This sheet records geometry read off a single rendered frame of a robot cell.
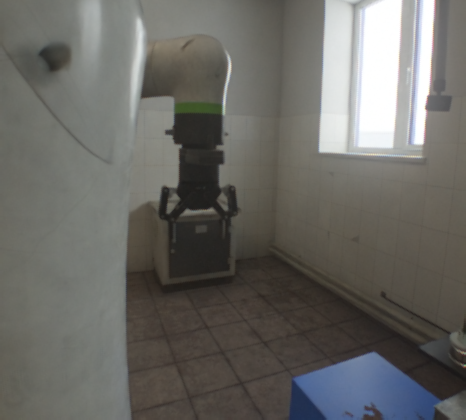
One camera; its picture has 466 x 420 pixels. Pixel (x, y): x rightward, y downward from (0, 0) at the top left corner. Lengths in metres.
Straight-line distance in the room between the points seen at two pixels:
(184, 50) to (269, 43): 3.76
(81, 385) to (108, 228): 0.08
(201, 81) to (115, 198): 0.41
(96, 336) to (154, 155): 3.50
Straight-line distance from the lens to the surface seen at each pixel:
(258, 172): 4.08
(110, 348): 0.20
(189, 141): 0.55
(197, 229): 3.16
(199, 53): 0.56
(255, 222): 4.17
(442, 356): 0.84
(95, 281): 0.18
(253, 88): 4.09
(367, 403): 1.36
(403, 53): 3.43
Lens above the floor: 1.46
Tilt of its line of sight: 7 degrees down
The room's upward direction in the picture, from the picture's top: 1 degrees clockwise
